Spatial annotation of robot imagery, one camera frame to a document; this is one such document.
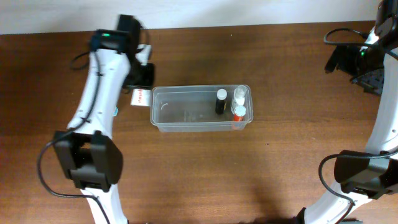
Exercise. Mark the orange tube white cap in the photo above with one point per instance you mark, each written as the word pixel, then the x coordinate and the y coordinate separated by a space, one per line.
pixel 238 117

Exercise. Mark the dark bottle white cap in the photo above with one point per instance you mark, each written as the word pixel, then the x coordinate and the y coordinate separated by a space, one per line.
pixel 221 97

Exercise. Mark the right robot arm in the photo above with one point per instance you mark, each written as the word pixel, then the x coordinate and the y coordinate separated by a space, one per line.
pixel 353 178

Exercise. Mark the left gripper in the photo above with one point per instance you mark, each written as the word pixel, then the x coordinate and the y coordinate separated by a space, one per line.
pixel 148 84

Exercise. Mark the small jar gold lid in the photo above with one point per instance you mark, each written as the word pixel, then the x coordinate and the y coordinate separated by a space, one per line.
pixel 116 111

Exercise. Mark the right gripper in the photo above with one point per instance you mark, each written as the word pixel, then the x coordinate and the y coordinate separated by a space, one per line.
pixel 372 84

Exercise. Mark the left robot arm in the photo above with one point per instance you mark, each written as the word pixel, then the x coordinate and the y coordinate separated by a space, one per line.
pixel 86 152

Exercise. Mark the white medicine box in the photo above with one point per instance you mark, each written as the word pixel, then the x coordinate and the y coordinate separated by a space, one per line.
pixel 141 97

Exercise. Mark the clear plastic container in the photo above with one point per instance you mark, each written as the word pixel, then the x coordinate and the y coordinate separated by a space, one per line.
pixel 193 109

